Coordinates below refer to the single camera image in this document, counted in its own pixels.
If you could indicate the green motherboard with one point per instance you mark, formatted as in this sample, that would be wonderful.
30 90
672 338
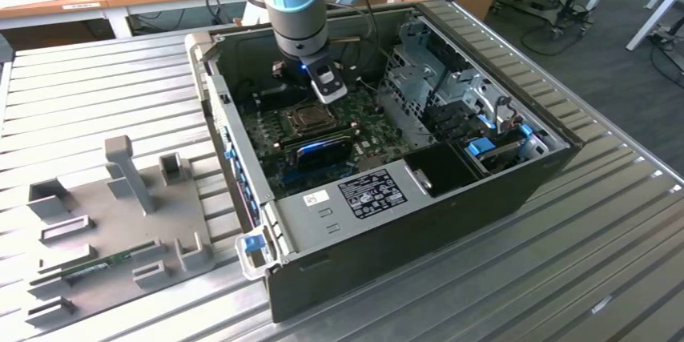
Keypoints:
373 133

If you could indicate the small white table label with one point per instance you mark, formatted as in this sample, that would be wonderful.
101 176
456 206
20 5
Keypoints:
601 305

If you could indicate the black and gray PC case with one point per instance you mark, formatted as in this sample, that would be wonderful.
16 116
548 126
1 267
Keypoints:
400 270

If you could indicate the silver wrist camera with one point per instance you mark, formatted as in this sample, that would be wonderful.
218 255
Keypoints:
328 81

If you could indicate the CPU socket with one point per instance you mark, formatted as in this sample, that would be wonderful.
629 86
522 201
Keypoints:
320 129

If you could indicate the blue drive bay latch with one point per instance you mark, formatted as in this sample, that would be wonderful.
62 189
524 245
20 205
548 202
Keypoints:
525 131

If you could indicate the silver CPU with green edge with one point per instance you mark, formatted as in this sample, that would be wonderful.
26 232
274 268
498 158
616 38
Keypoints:
310 114

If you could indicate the gray power supply unit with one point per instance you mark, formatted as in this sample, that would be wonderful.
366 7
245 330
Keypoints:
314 218

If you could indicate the gray parts rack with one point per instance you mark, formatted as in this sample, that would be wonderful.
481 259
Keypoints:
106 222

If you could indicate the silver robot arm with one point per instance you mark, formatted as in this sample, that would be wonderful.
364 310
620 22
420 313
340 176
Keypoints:
298 17

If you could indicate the silver drive bay cage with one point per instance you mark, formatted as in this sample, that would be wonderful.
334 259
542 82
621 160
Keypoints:
410 77

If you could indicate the blue case release latch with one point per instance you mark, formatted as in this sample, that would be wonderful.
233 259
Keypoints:
252 244

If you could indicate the blue expansion slot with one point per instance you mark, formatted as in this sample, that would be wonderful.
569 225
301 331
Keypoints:
292 177

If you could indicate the black graphics card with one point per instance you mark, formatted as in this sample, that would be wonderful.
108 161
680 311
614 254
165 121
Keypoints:
322 155

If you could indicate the green RAM stick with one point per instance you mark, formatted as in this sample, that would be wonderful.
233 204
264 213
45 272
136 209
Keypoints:
96 265
314 138

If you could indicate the white table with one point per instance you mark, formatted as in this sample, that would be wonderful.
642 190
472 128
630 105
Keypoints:
656 17

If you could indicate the hard disk in blue carrier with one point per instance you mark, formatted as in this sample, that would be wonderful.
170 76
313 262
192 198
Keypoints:
480 146

